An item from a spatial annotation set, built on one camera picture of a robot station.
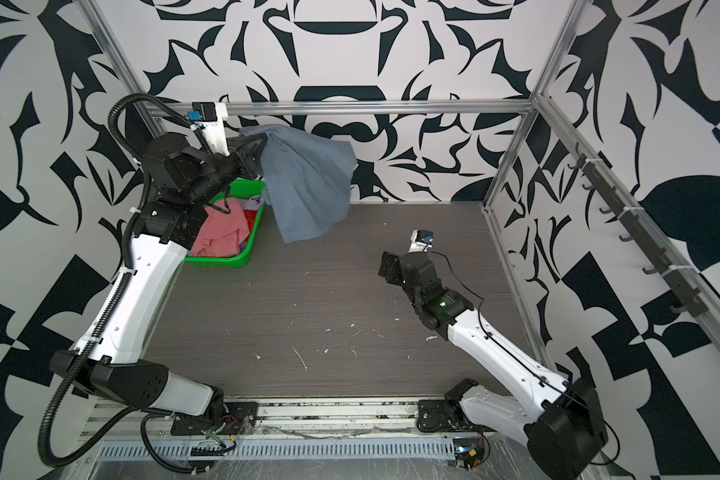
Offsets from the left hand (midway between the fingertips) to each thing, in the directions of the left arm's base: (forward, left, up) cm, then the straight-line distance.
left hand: (260, 126), depth 60 cm
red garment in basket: (+15, +17, -43) cm, 49 cm away
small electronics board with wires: (-51, -44, -54) cm, 86 cm away
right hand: (-10, -29, -31) cm, 43 cm away
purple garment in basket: (+21, +17, -42) cm, 49 cm away
